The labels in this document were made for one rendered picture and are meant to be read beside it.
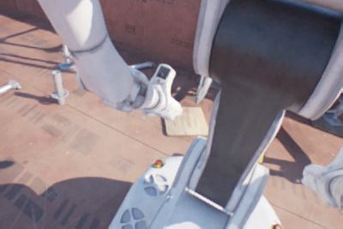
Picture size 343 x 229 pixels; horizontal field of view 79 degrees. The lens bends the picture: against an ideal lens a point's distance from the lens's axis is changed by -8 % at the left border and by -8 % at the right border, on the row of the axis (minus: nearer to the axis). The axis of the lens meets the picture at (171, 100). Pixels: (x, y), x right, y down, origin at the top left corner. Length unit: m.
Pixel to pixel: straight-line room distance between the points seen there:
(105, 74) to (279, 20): 0.25
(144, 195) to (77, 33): 0.64
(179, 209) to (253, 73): 0.47
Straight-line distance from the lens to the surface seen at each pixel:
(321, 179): 0.55
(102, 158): 1.40
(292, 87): 0.31
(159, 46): 2.54
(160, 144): 1.47
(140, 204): 0.84
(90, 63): 0.33
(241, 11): 0.31
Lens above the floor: 1.08
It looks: 36 degrees down
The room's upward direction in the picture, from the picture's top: 9 degrees clockwise
